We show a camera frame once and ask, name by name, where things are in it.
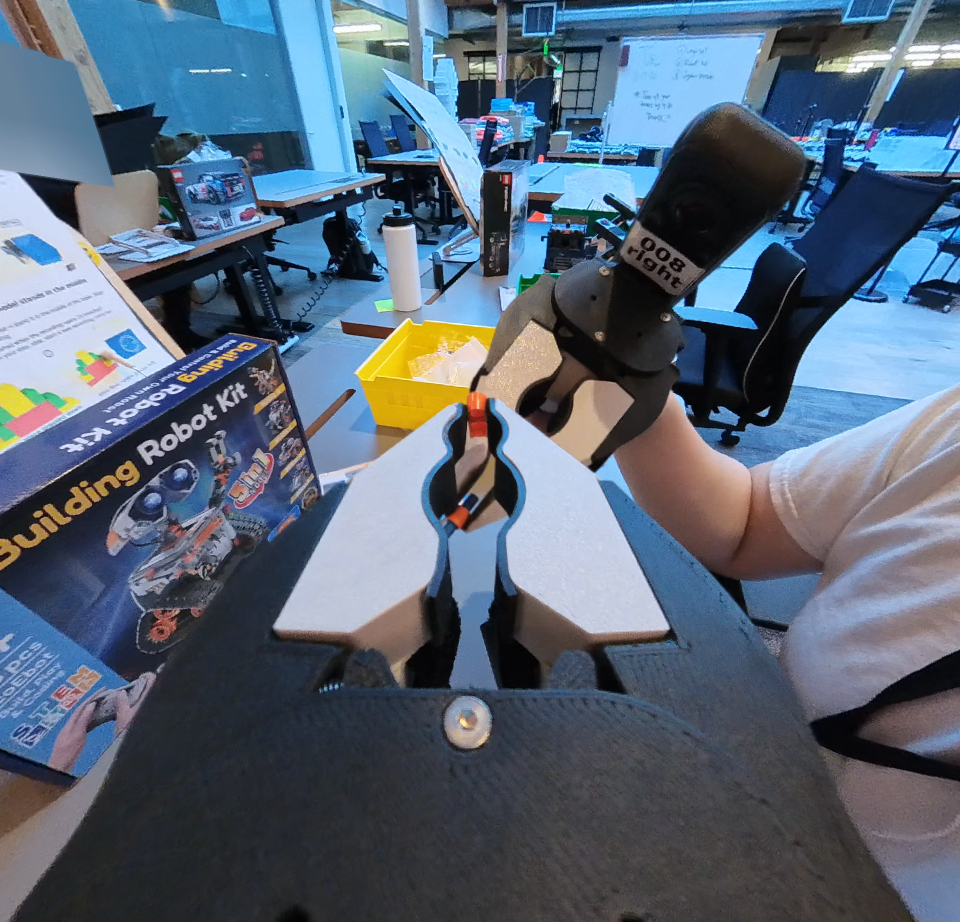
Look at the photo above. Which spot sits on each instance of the white water bottle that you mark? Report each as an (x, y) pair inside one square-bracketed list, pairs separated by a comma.
[(402, 262)]

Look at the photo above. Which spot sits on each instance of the white printed brick poster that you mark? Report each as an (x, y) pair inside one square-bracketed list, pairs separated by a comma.
[(67, 314)]

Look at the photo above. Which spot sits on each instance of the wooden office desk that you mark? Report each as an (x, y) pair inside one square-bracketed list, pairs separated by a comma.
[(150, 263), (315, 185)]

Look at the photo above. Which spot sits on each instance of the person in white shirt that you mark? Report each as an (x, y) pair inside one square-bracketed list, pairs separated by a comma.
[(885, 524)]

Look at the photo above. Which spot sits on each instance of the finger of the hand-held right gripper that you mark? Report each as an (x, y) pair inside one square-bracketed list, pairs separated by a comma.
[(592, 416), (521, 363)]

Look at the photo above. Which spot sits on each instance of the black backpack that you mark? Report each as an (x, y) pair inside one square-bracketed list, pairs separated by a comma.
[(352, 251)]

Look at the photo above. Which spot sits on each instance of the black office chair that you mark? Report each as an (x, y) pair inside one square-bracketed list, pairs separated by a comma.
[(847, 247)]

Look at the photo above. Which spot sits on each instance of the whiteboard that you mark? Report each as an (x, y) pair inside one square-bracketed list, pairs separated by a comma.
[(682, 89)]

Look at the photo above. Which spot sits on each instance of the orange brick connector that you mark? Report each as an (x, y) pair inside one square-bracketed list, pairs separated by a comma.
[(477, 416)]

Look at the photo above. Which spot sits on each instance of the green plastic bin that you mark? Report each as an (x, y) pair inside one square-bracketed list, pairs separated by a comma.
[(534, 282)]

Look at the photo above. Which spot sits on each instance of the paper booklet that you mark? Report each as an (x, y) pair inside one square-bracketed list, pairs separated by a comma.
[(146, 245)]

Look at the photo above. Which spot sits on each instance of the stack of white bins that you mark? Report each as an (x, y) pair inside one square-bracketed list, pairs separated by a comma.
[(447, 86)]

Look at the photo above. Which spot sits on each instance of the black brick machine model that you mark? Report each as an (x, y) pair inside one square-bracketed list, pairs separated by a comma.
[(568, 251)]

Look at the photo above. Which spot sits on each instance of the black rolling cart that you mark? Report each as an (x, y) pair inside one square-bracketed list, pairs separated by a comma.
[(937, 277)]

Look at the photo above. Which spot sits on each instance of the yellow plastic bin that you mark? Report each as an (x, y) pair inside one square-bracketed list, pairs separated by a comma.
[(390, 389)]

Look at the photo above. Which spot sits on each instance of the large white foam board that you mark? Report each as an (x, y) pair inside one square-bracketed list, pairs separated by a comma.
[(442, 138)]

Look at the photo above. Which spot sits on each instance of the person's right forearm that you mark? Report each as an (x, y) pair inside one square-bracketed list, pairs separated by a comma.
[(697, 494)]

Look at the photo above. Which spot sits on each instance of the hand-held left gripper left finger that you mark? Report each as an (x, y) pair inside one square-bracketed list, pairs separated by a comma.
[(360, 562)]

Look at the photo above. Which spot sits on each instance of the black brick set box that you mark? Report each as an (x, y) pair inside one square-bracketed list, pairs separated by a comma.
[(504, 217)]

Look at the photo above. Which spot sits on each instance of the car brick set box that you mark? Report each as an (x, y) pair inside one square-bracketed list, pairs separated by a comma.
[(214, 198)]

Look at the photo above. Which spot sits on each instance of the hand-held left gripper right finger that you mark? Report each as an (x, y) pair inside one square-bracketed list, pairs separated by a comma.
[(577, 562)]

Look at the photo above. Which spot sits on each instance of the clear plastic bag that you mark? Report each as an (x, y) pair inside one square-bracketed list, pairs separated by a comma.
[(450, 359)]

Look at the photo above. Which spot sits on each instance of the blue toy set box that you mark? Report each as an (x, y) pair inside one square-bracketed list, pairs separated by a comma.
[(150, 532)]

